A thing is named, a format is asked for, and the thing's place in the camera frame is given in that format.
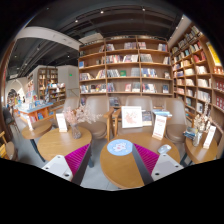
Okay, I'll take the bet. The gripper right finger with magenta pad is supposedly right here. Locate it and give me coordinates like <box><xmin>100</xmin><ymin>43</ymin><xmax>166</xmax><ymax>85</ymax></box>
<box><xmin>132</xmin><ymin>144</ymin><xmax>183</xmax><ymax>185</ymax></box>

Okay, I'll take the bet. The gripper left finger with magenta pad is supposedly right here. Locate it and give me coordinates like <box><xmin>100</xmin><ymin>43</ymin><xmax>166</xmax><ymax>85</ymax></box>
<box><xmin>43</xmin><ymin>144</ymin><xmax>91</xmax><ymax>185</ymax></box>

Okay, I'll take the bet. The grey computer mouse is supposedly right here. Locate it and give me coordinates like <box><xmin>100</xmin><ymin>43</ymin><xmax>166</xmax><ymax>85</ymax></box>
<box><xmin>158</xmin><ymin>144</ymin><xmax>171</xmax><ymax>154</ymax></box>

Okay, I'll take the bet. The round blue mouse pad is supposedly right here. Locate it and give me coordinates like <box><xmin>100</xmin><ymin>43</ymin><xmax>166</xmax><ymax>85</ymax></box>
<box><xmin>107</xmin><ymin>139</ymin><xmax>133</xmax><ymax>156</ymax></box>

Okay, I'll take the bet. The round wooden table left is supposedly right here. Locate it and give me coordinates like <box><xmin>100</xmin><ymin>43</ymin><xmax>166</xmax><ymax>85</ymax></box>
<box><xmin>37</xmin><ymin>127</ymin><xmax>92</xmax><ymax>161</ymax></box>

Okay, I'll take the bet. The round wooden table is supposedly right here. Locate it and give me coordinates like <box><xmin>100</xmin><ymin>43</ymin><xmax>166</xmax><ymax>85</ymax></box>
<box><xmin>185</xmin><ymin>134</ymin><xmax>218</xmax><ymax>164</ymax></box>
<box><xmin>100</xmin><ymin>132</ymin><xmax>180</xmax><ymax>189</ymax></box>
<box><xmin>37</xmin><ymin>127</ymin><xmax>92</xmax><ymax>161</ymax></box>

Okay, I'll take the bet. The round wooden table centre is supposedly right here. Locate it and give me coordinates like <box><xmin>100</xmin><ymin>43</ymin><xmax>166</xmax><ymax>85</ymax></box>
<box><xmin>100</xmin><ymin>132</ymin><xmax>180</xmax><ymax>189</ymax></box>

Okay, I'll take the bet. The white orange sign card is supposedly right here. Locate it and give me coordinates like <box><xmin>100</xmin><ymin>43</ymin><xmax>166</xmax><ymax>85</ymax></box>
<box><xmin>153</xmin><ymin>115</ymin><xmax>167</xmax><ymax>140</ymax></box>

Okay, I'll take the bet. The round wooden table right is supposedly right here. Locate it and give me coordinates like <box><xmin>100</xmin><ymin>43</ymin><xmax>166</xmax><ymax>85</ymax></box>
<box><xmin>185</xmin><ymin>134</ymin><xmax>218</xmax><ymax>164</ymax></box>

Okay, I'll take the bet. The brown armchair left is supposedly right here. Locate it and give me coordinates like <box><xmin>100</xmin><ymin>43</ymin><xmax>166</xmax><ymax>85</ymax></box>
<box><xmin>80</xmin><ymin>95</ymin><xmax>114</xmax><ymax>140</ymax></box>

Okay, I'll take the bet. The dark book on chair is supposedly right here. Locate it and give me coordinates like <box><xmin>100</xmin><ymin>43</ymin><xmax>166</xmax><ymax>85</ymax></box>
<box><xmin>142</xmin><ymin>111</ymin><xmax>152</xmax><ymax>126</ymax></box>

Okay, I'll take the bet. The small white sign left table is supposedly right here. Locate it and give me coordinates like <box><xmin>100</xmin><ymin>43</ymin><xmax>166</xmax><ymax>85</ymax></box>
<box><xmin>56</xmin><ymin>113</ymin><xmax>68</xmax><ymax>132</ymax></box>

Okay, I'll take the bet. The small round table far left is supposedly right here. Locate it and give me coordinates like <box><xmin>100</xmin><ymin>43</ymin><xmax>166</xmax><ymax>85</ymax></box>
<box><xmin>22</xmin><ymin>120</ymin><xmax>52</xmax><ymax>140</ymax></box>

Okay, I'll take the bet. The white framed flower picture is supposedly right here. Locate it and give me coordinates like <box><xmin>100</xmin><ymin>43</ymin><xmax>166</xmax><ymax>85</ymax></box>
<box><xmin>121</xmin><ymin>106</ymin><xmax>142</xmax><ymax>128</ymax></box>

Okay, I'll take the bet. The glass vase with pink flowers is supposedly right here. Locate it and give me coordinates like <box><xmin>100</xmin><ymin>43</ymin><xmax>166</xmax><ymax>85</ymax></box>
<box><xmin>63</xmin><ymin>105</ymin><xmax>101</xmax><ymax>139</ymax></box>

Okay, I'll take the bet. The vase with flowers right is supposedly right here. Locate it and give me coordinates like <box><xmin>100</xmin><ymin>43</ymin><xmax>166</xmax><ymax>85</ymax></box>
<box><xmin>193</xmin><ymin>103</ymin><xmax>212</xmax><ymax>146</ymax></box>

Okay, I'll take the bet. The brown armchair centre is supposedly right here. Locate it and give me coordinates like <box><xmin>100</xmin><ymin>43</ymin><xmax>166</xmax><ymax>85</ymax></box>
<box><xmin>114</xmin><ymin>96</ymin><xmax>154</xmax><ymax>136</ymax></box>

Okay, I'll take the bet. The blue orange display counter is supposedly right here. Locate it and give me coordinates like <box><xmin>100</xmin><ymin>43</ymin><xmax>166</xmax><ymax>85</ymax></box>
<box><xmin>18</xmin><ymin>103</ymin><xmax>53</xmax><ymax>123</ymax></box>

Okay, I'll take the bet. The white sign on right table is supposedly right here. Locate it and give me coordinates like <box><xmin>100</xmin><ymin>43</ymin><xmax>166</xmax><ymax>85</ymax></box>
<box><xmin>203</xmin><ymin>125</ymin><xmax>216</xmax><ymax>149</ymax></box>

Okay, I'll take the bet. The distant wooden bookshelf left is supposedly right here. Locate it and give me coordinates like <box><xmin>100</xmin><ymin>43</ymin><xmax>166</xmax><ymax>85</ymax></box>
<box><xmin>38</xmin><ymin>68</ymin><xmax>66</xmax><ymax>103</ymax></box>

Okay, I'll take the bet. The large wooden bookshelf back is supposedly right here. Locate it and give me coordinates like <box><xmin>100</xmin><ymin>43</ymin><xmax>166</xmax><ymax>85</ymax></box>
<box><xmin>78</xmin><ymin>35</ymin><xmax>173</xmax><ymax>99</ymax></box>

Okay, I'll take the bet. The wooden bookshelf right wall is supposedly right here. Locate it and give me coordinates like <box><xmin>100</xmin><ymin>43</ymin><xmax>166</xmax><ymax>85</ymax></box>
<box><xmin>169</xmin><ymin>23</ymin><xmax>224</xmax><ymax>134</ymax></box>

